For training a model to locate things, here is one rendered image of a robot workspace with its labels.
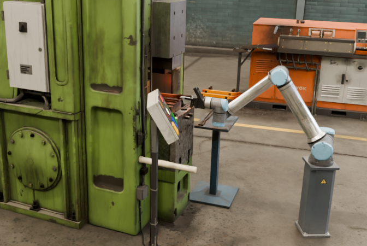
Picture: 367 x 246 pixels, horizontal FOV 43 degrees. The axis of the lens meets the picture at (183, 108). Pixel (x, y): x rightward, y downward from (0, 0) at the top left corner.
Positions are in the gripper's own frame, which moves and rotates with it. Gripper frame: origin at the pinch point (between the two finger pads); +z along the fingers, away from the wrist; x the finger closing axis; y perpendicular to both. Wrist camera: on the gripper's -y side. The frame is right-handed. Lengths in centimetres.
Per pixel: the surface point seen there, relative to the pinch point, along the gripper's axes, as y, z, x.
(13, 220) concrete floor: 105, 118, -64
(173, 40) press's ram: -44.5, 3.8, -11.1
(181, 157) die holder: 49.2, -3.0, -4.6
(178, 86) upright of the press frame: 2.0, 17.3, 34.3
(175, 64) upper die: -26.0, 3.6, -6.1
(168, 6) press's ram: -69, 6, -17
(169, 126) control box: -1, -20, -70
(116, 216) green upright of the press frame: 91, 34, -44
